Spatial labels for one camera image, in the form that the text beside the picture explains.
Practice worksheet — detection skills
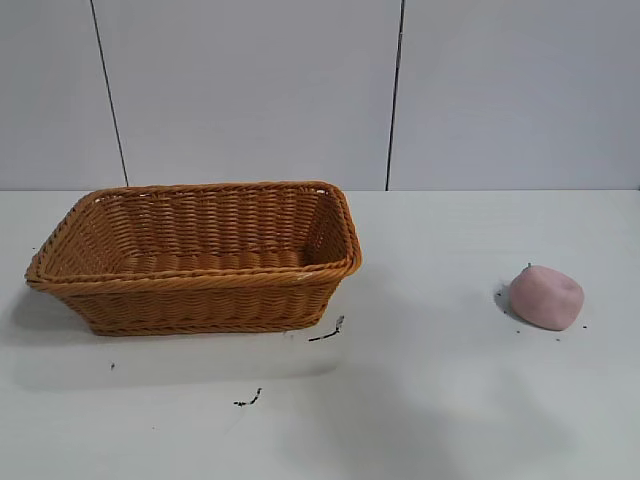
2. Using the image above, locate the pink soft toy peach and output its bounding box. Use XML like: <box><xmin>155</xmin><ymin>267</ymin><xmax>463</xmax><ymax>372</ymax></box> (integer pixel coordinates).
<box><xmin>509</xmin><ymin>261</ymin><xmax>586</xmax><ymax>332</ymax></box>

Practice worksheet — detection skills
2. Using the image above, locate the brown woven wicker basket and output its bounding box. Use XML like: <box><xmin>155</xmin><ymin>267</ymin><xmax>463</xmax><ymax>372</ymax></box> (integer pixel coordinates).
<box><xmin>24</xmin><ymin>180</ymin><xmax>363</xmax><ymax>337</ymax></box>

